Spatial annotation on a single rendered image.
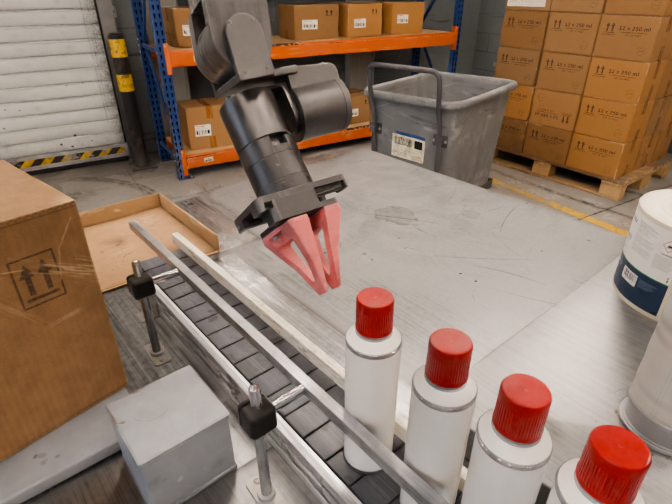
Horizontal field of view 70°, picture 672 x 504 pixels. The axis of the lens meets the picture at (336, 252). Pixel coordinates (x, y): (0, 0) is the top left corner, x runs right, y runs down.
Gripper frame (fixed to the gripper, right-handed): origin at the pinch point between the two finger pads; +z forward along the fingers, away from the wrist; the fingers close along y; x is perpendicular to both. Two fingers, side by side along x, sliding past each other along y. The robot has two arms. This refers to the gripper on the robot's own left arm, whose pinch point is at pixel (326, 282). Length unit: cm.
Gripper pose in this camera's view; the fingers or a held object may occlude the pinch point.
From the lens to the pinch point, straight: 46.4
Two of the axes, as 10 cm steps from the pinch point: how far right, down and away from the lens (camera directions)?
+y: 7.7, -3.1, 5.6
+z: 4.1, 9.1, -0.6
